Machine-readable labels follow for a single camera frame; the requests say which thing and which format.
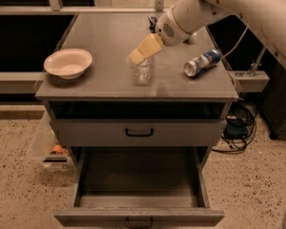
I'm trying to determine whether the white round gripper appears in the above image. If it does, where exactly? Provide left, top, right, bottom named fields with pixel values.
left=127, top=10, right=190, bottom=66

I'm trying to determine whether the clear plastic water bottle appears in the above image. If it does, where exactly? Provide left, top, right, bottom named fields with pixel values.
left=133, top=58, right=153, bottom=86

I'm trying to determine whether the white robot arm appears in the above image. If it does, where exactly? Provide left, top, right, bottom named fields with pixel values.
left=128, top=0, right=286, bottom=70

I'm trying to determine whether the grey drawer cabinet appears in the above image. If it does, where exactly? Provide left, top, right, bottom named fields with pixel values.
left=36, top=13, right=237, bottom=158

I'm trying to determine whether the closed grey upper drawer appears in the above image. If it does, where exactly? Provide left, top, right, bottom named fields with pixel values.
left=51, top=119, right=226, bottom=147

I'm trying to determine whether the open grey middle drawer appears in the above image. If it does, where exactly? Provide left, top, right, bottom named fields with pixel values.
left=54, top=147, right=224, bottom=229

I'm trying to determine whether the blue white chip bag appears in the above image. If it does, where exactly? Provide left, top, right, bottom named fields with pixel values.
left=148, top=16, right=158, bottom=33

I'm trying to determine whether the crushed blue soda can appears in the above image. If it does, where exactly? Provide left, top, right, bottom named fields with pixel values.
left=184, top=50, right=221, bottom=77

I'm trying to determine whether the white paper bowl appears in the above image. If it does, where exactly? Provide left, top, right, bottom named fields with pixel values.
left=44, top=49, right=92, bottom=79

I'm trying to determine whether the blue box on floor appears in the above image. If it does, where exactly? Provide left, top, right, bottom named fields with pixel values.
left=224, top=123, right=249, bottom=139

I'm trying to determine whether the orange fruit in bin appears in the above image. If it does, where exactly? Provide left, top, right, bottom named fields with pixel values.
left=51, top=144, right=69, bottom=156

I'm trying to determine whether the clear plastic storage bin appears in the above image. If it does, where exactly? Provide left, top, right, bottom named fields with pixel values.
left=26, top=111, right=74, bottom=171

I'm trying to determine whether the white power cable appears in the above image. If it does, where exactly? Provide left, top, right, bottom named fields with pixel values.
left=220, top=25, right=250, bottom=61

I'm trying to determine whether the black cable bundle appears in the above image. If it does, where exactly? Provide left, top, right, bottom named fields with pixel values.
left=211, top=102, right=258, bottom=155

